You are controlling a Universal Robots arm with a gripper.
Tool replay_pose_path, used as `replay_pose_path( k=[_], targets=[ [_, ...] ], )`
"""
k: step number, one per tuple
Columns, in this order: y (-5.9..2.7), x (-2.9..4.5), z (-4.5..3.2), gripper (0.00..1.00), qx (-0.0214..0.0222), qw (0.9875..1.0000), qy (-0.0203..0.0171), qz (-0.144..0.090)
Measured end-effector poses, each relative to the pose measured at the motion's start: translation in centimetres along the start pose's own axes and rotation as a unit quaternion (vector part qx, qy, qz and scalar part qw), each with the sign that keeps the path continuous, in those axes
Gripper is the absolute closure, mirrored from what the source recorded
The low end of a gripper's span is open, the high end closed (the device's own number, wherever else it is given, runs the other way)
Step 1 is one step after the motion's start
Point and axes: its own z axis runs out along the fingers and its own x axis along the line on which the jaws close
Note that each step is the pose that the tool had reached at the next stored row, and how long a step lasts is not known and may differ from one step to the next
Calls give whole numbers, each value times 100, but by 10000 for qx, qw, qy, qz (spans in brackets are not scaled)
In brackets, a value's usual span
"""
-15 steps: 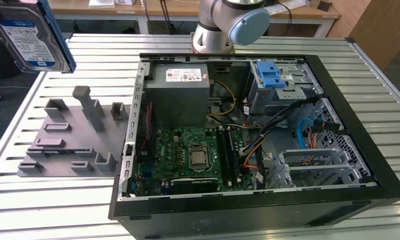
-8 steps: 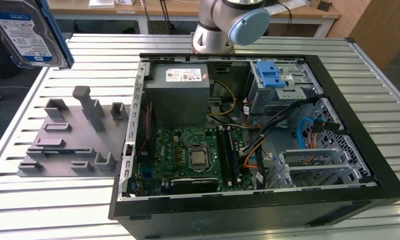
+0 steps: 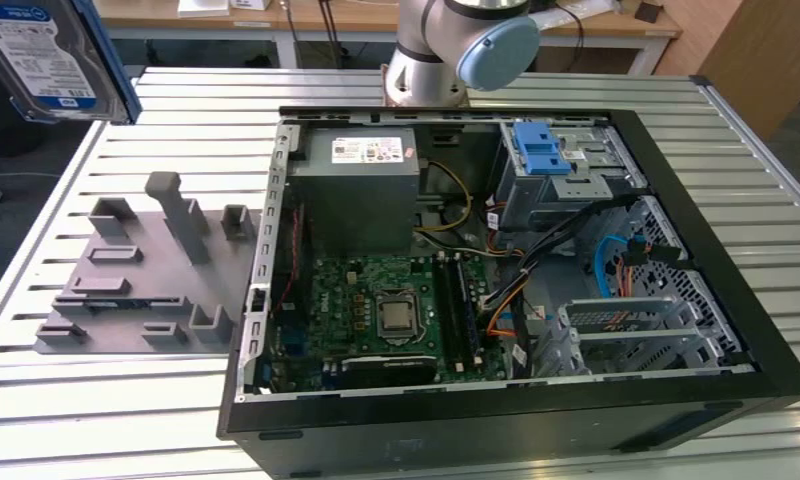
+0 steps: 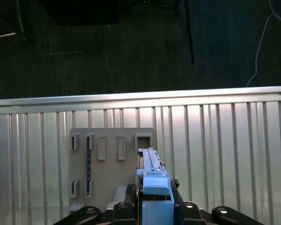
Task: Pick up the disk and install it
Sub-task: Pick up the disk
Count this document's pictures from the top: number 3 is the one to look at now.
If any orange black power wire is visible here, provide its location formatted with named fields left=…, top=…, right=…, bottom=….
left=612, top=238, right=682, bottom=301

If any hard disk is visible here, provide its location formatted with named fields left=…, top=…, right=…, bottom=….
left=0, top=0, right=144, bottom=126

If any metal disk bay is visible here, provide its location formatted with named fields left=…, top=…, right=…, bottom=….
left=554, top=294, right=743, bottom=376

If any grey power supply unit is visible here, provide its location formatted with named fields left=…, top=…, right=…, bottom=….
left=284, top=125, right=423, bottom=257

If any green motherboard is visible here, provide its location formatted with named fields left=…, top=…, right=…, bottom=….
left=265, top=253, right=508, bottom=392

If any silver CPU in socket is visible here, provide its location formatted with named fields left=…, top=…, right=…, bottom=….
left=379, top=301, right=417, bottom=337

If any RAM stick in slot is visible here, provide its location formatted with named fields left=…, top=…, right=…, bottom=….
left=454, top=255, right=488, bottom=365

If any black graphics card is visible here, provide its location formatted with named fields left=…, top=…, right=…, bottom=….
left=336, top=352, right=440, bottom=389

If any metal optical drive cage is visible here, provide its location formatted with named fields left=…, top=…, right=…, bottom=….
left=495, top=118, right=647, bottom=234

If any blue plastic drive latch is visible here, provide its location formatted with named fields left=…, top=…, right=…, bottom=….
left=512, top=119, right=571, bottom=176

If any black open PC case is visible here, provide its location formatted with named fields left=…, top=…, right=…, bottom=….
left=216, top=104, right=800, bottom=479

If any grey plastic parts rack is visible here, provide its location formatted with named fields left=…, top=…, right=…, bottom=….
left=32, top=171, right=263, bottom=355

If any RAM stick in rack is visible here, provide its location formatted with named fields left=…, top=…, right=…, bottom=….
left=84, top=298, right=155, bottom=309

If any wooden desk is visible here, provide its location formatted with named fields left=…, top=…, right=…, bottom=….
left=99, top=0, right=683, bottom=76

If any wooden cabinet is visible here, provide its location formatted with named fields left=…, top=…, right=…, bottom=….
left=652, top=0, right=800, bottom=141

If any red wire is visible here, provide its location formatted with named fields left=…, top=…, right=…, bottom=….
left=272, top=203, right=307, bottom=316

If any orange yellow wire bundle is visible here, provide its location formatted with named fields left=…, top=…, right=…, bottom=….
left=487, top=279, right=530, bottom=342

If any black cable bundle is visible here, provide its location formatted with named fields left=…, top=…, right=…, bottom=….
left=483, top=197, right=635, bottom=321

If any blue data wire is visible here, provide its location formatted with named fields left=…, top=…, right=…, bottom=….
left=592, top=234, right=627, bottom=302

